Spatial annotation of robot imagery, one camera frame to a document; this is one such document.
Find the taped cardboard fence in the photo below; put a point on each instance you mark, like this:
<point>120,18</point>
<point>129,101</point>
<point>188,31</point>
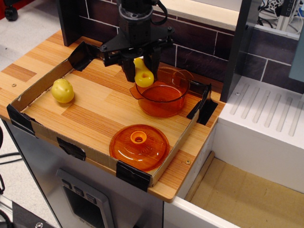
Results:
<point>102,103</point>

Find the white toy sink unit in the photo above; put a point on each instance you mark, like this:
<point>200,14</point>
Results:
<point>251,172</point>

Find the orange transparent plastic pot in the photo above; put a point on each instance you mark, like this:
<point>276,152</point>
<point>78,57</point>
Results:
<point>165,97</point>

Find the dark grey vertical post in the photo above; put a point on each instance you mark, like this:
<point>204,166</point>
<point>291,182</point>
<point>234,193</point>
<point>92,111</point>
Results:
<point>246,22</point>

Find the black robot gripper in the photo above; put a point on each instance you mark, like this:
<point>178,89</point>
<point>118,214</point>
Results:
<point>138,36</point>

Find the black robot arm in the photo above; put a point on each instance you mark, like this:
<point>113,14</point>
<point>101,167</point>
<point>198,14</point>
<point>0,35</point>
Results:
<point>138,36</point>

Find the grey toy oven front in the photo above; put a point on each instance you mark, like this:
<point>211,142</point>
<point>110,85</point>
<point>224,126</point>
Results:
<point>91,206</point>

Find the orange transparent pot lid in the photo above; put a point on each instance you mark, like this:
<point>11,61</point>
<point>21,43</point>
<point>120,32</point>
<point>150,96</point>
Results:
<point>141,146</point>

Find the yellow toy potato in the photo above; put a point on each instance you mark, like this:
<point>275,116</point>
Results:
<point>62,91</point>

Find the black caster wheel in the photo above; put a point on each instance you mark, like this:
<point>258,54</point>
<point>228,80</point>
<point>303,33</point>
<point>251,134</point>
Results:
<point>11,13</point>

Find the yellow handled white toy knife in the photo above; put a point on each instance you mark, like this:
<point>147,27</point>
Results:
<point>143,76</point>

